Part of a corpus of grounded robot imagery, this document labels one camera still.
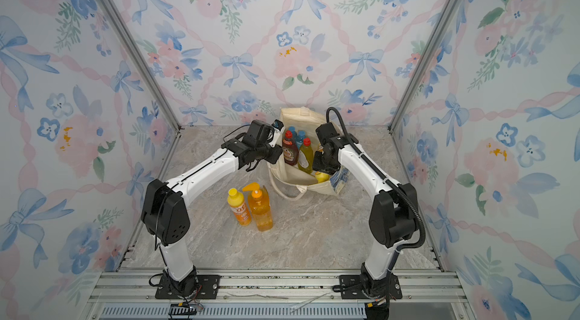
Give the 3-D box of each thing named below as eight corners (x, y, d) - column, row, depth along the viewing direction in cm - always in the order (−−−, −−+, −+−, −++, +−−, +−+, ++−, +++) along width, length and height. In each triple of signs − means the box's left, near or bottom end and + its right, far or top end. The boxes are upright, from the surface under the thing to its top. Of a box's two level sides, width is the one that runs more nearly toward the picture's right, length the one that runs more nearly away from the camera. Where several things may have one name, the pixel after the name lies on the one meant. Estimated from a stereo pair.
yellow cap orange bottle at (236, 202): (239, 227, 89) (225, 199, 70) (240, 217, 91) (227, 188, 73) (250, 227, 89) (239, 199, 70) (252, 217, 91) (241, 188, 73)
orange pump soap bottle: (252, 231, 88) (241, 202, 69) (254, 213, 92) (244, 182, 73) (272, 231, 88) (266, 202, 69) (273, 213, 92) (268, 182, 73)
